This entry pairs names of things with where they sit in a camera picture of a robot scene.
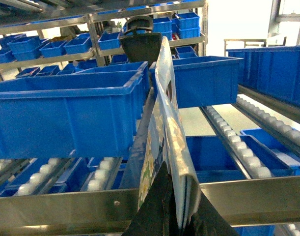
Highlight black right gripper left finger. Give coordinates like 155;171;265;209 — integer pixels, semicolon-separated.
123;162;177;236

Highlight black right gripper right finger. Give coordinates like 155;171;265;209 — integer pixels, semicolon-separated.
184;194;238;236

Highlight flower gift bag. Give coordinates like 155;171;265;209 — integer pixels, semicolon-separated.
138;36;201;229

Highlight white roller conveyor track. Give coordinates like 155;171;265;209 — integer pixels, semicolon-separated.
199;106;274;179

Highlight blue crate left front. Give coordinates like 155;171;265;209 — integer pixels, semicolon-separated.
0;71;145;159

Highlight blue crate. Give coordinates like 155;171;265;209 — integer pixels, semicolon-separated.
149;56;244;109
76;61;150;97
0;71;145;159

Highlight blue crate right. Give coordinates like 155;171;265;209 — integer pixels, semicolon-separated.
149;56;244;109

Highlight blue crate behind left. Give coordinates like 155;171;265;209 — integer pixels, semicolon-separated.
76;61;150;97

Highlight steel shelf front rail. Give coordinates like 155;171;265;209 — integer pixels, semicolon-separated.
0;176;300;229

